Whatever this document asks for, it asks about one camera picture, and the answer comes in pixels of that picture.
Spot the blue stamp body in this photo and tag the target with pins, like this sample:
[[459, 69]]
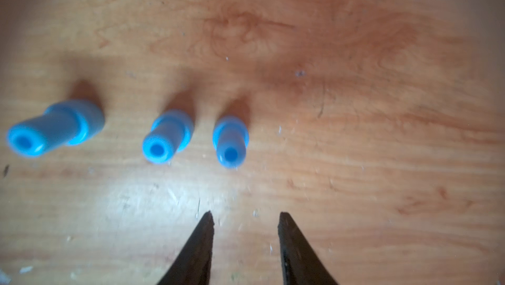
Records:
[[230, 140], [67, 123], [170, 134]]

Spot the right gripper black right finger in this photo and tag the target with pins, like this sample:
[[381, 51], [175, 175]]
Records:
[[299, 262]]

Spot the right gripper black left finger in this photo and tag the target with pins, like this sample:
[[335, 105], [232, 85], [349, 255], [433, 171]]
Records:
[[193, 264]]

